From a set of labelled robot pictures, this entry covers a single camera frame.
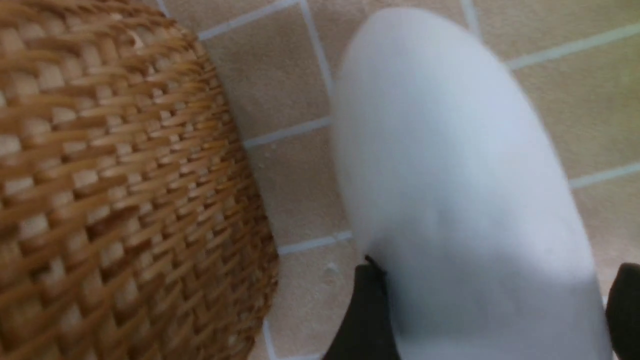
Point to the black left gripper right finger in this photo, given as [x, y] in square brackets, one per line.
[623, 312]

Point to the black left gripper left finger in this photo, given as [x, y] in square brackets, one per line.
[366, 331]

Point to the white radish with leaves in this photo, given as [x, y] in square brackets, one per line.
[452, 185]

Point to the beige checkered tablecloth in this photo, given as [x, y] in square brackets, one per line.
[578, 60]

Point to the woven wicker basket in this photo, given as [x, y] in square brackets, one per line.
[131, 224]

